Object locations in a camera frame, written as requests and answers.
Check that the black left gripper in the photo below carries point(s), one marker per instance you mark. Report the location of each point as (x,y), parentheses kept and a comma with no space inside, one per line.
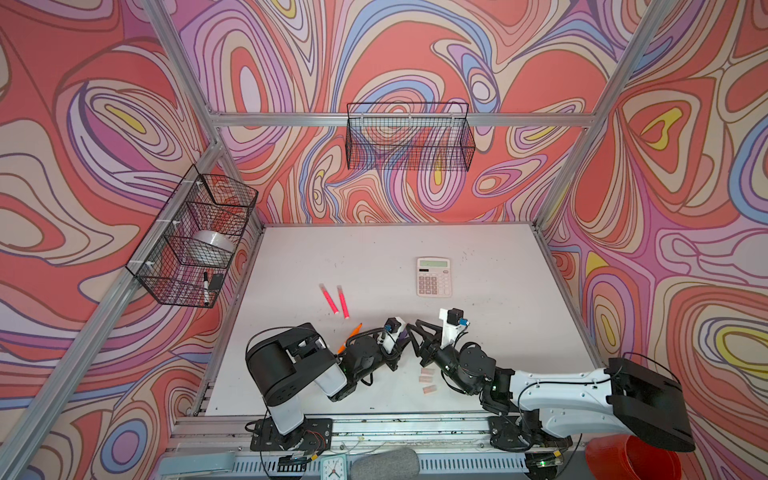
(394,358)

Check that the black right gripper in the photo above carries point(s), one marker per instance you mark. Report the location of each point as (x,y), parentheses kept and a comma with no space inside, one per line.
(429,346)

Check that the pink pen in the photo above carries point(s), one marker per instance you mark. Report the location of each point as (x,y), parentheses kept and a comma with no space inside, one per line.
(344,305)
(332,305)

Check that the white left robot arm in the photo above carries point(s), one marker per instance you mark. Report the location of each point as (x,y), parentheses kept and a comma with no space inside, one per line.
(283,365)

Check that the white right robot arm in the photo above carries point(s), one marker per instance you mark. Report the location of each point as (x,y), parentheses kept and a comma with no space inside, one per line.
(623,397)

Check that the orange pen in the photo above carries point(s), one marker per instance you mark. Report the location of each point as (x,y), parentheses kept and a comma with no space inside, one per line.
(355,332)

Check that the pink desk calculator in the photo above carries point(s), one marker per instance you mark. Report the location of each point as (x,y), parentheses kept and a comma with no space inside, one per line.
(433,277)

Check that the small white clock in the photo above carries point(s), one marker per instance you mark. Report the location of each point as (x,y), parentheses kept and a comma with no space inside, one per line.
(334,467)

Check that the black marker in basket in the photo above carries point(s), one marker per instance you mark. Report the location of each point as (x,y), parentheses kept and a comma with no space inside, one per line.
(205,289)

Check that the silver tape roll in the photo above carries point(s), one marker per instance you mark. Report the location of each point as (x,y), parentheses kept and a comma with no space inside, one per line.
(215,239)

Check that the red bucket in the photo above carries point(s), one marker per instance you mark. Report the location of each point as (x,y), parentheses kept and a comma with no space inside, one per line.
(624,457)

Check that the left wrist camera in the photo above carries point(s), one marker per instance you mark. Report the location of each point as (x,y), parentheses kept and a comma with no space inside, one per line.
(391,332)

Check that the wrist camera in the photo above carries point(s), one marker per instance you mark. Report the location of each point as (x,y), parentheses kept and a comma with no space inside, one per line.
(391,332)
(453,324)

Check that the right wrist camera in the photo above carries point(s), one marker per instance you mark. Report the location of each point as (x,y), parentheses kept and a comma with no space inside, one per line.
(453,324)

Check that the black wire basket back wall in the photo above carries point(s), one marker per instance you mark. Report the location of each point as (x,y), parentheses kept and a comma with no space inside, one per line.
(409,136)

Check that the black wire basket wall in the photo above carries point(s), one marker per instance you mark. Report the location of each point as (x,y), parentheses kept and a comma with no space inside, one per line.
(409,136)
(170,268)

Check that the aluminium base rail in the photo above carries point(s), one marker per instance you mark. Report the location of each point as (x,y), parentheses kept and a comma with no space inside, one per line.
(452,443)

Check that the black wire basket left wall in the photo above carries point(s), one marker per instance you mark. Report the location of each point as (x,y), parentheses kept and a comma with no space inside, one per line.
(170,268)

